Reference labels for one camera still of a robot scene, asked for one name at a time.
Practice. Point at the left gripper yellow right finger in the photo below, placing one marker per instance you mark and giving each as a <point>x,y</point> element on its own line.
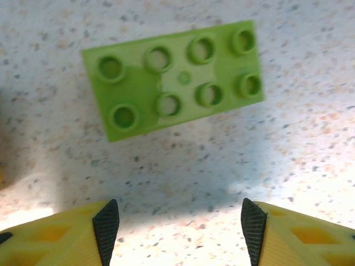
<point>299,243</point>

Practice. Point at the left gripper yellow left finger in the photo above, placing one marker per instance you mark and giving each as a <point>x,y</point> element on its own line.
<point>55,243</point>

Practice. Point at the long green lego brick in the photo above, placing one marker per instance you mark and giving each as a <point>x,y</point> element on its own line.
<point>172,80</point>

